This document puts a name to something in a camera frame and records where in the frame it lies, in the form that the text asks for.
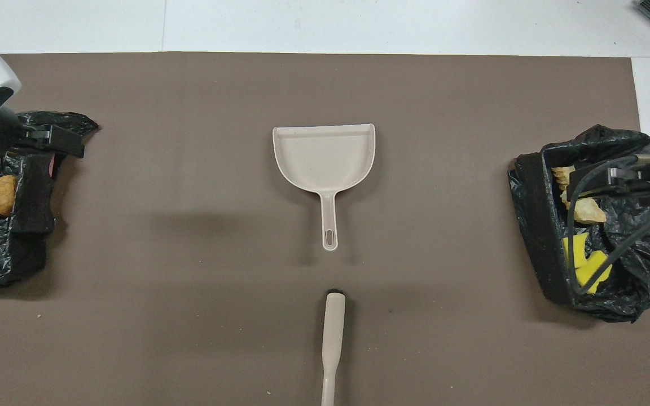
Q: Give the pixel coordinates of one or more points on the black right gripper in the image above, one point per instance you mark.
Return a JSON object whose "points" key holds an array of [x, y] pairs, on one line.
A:
{"points": [[613, 177]]}

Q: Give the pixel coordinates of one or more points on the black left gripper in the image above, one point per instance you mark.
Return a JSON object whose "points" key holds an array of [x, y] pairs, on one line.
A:
{"points": [[6, 135]]}

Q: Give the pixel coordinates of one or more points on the beige foam chunk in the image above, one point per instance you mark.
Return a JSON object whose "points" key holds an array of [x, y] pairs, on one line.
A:
{"points": [[560, 176], [590, 211]]}

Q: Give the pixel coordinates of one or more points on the orange brown foam chunk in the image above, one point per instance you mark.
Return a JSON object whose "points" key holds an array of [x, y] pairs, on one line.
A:
{"points": [[4, 194]]}

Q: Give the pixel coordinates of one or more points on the yellow sponge piece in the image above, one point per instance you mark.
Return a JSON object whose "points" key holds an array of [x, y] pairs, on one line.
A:
{"points": [[570, 248], [587, 273]]}

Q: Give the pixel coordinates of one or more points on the beige plastic dustpan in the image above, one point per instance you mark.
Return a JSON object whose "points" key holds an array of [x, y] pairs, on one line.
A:
{"points": [[325, 158]]}

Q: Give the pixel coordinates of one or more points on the beige hand brush black bristles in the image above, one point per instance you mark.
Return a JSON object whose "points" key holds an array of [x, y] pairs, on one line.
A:
{"points": [[333, 327]]}

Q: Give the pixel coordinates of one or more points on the red plastic bin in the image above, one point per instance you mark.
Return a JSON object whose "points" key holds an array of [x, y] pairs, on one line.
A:
{"points": [[53, 166]]}

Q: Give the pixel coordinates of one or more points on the open black bag lined bin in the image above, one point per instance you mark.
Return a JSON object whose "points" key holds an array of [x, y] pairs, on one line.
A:
{"points": [[539, 237]]}

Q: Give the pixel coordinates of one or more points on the crumpled black garbage bag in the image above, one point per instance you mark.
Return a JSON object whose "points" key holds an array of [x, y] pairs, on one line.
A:
{"points": [[20, 248]]}

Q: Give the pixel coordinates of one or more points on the brown table mat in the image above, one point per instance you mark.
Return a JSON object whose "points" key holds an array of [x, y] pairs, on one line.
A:
{"points": [[189, 282]]}

